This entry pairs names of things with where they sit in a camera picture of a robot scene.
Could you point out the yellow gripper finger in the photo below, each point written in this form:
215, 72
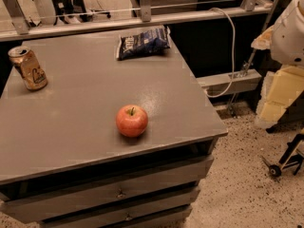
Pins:
279, 91
263, 41

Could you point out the blue chip bag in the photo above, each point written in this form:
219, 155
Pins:
151, 42

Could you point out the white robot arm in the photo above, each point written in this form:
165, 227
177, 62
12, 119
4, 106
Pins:
285, 40

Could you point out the red apple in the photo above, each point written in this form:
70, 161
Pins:
131, 120

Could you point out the black wheeled cart base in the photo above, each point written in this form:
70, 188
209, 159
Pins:
293, 156

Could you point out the gold soda can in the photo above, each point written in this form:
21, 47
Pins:
25, 62

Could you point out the grey drawer cabinet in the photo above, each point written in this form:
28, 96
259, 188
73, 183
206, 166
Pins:
140, 191

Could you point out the metal rail frame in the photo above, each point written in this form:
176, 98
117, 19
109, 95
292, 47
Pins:
37, 19

